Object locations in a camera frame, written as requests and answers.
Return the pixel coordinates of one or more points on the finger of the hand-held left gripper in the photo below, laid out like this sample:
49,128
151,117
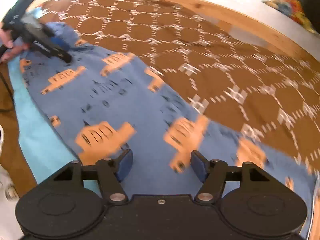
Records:
56,45

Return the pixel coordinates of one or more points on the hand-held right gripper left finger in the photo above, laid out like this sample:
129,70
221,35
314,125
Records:
124,166

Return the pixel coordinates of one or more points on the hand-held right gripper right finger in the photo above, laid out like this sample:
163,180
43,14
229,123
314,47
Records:
199,167

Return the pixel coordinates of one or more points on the blue printed pants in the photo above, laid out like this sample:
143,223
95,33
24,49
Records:
130,110

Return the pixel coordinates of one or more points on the person's left hand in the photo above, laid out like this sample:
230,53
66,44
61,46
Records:
18,50

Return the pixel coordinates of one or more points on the brown patterned blanket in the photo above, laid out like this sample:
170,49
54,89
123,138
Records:
200,55

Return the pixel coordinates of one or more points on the wooden bed frame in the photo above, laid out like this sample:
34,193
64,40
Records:
237,15

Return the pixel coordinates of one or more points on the colourful landscape wall poster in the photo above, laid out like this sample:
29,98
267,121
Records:
287,3

